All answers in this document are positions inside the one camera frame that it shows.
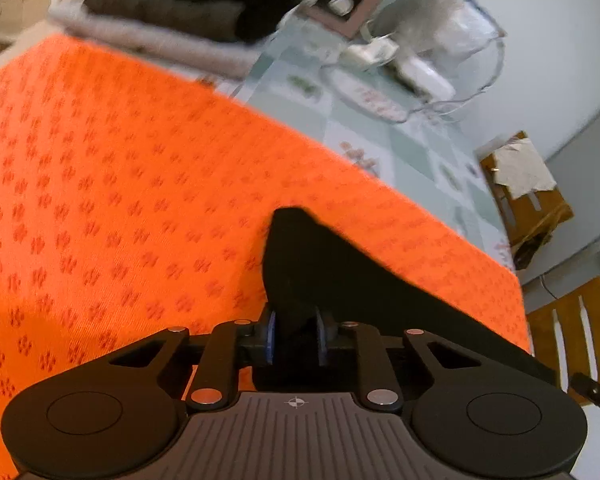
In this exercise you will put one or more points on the white power strip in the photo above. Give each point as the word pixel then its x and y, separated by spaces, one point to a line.
pixel 372 52

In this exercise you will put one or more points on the wooden chair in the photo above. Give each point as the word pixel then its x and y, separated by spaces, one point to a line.
pixel 585 305
pixel 487 160

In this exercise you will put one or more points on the light grey folded garment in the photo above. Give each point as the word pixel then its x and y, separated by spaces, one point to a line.
pixel 180 47

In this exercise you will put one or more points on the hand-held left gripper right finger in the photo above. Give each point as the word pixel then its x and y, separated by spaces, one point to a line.
pixel 322 340

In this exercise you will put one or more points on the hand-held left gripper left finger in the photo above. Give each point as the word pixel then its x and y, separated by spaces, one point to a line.
pixel 271 340

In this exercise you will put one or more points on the black garment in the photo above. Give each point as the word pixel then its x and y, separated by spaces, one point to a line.
pixel 330 270

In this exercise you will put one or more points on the dark grey folded garment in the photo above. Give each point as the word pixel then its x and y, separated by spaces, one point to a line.
pixel 165 10

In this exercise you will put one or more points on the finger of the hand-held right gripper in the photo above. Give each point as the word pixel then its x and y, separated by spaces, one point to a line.
pixel 592 390

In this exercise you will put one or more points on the cream low cabinet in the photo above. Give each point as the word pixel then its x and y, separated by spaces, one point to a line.
pixel 15 10

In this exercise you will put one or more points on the orange patterned mat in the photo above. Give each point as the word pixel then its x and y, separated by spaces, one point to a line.
pixel 130 185

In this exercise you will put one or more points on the white cloth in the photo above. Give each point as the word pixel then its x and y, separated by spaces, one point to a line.
pixel 522 170

